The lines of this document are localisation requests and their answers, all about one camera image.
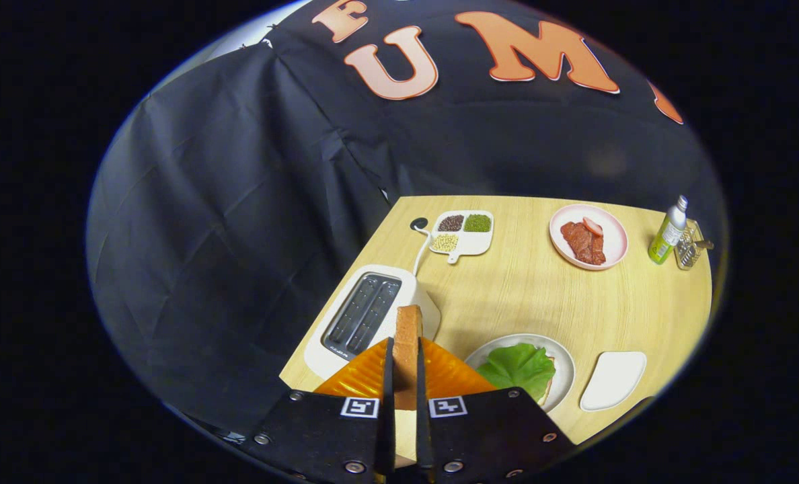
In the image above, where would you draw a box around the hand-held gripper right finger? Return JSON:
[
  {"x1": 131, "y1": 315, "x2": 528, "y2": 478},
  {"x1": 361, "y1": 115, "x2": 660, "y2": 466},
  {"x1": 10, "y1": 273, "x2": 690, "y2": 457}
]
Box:
[{"x1": 415, "y1": 336, "x2": 577, "y2": 484}]

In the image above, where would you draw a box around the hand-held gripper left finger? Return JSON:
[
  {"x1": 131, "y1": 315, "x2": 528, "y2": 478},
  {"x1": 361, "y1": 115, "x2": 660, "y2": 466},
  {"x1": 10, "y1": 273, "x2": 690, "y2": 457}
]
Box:
[{"x1": 241, "y1": 336, "x2": 397, "y2": 484}]

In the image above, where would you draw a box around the toasted bread slice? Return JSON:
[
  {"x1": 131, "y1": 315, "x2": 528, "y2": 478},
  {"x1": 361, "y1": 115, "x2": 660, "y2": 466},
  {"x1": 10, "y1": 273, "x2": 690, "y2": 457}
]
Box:
[{"x1": 393, "y1": 305, "x2": 424, "y2": 412}]

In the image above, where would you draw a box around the green lettuce leaf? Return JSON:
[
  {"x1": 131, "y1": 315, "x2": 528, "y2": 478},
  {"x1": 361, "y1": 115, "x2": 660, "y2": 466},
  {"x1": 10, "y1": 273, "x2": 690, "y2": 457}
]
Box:
[{"x1": 476, "y1": 343, "x2": 556, "y2": 404}]

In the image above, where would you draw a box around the white bread slice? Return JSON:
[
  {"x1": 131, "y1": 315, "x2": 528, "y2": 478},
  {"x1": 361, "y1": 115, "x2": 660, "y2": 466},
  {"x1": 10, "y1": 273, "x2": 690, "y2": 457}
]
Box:
[{"x1": 537, "y1": 356, "x2": 556, "y2": 406}]

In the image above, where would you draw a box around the white toaster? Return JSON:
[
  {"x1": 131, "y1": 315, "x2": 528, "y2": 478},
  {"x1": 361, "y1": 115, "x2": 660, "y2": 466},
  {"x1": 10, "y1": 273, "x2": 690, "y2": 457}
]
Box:
[{"x1": 304, "y1": 264, "x2": 442, "y2": 380}]

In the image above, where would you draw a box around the round white plate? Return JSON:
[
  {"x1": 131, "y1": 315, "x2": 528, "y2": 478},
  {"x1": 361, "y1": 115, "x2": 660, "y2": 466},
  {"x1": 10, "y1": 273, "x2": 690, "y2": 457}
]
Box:
[{"x1": 465, "y1": 333, "x2": 576, "y2": 413}]

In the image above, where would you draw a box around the white divided condiment dish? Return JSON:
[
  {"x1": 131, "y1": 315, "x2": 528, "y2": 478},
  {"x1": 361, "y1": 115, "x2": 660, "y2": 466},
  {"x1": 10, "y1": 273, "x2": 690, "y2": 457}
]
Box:
[{"x1": 428, "y1": 210, "x2": 494, "y2": 265}]

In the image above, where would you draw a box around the white rounded square plate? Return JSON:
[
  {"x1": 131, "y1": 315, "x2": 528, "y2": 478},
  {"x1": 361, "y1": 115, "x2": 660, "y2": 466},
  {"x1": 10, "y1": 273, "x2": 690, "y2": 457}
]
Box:
[{"x1": 579, "y1": 350, "x2": 648, "y2": 412}]

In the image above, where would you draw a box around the brown meat slice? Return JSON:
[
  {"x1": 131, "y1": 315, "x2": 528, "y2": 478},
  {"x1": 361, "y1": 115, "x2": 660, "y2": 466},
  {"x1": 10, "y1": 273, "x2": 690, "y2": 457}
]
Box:
[{"x1": 560, "y1": 221, "x2": 607, "y2": 266}]

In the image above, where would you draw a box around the pink plate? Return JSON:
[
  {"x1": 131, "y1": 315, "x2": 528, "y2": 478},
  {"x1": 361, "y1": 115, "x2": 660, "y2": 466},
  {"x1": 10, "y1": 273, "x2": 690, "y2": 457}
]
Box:
[{"x1": 549, "y1": 204, "x2": 629, "y2": 271}]

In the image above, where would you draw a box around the green and silver bottle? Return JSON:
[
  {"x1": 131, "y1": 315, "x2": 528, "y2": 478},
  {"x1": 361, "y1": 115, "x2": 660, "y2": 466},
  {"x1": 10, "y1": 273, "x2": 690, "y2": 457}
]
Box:
[{"x1": 648, "y1": 195, "x2": 689, "y2": 265}]

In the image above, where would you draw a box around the white toaster cable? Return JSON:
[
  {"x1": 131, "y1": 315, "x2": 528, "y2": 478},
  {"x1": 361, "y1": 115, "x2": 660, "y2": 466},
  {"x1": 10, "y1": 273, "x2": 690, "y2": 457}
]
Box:
[{"x1": 412, "y1": 227, "x2": 432, "y2": 276}]

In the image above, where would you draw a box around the metal wire basket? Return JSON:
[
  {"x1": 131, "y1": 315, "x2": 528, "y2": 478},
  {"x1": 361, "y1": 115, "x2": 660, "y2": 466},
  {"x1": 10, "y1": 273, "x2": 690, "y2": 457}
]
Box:
[{"x1": 674, "y1": 220, "x2": 706, "y2": 271}]

